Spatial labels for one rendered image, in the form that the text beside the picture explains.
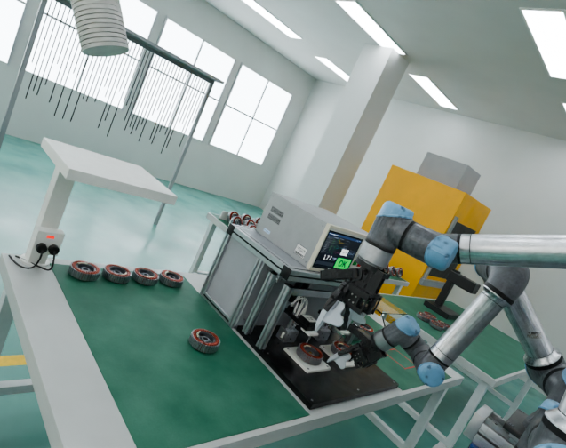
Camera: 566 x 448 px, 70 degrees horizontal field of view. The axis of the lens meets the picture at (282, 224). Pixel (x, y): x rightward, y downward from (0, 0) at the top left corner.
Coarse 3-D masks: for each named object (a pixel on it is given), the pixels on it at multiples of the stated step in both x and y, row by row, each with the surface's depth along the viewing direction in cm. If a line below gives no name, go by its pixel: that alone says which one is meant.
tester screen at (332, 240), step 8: (328, 240) 164; (336, 240) 167; (344, 240) 171; (352, 240) 175; (328, 248) 166; (336, 248) 170; (344, 248) 174; (352, 248) 177; (320, 256) 165; (336, 256) 172; (344, 256) 176
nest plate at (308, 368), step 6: (288, 348) 167; (294, 348) 169; (288, 354) 164; (294, 354) 165; (294, 360) 162; (300, 360) 162; (300, 366) 159; (306, 366) 159; (312, 366) 161; (318, 366) 163; (324, 366) 166
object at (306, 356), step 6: (300, 348) 164; (306, 348) 169; (312, 348) 169; (300, 354) 163; (306, 354) 161; (312, 354) 165; (318, 354) 166; (306, 360) 162; (312, 360) 161; (318, 360) 162
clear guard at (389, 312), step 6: (378, 300) 187; (384, 300) 192; (378, 306) 178; (384, 306) 182; (390, 306) 187; (384, 312) 173; (390, 312) 177; (396, 312) 181; (402, 312) 186; (384, 318) 170; (390, 318) 174; (396, 318) 178; (384, 324) 168
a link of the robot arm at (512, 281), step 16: (496, 272) 122; (512, 272) 120; (528, 272) 121; (496, 288) 120; (512, 288) 118; (480, 304) 122; (496, 304) 120; (512, 304) 121; (464, 320) 123; (480, 320) 121; (448, 336) 125; (464, 336) 123; (432, 352) 127; (448, 352) 124; (416, 368) 130; (432, 368) 123; (432, 384) 124
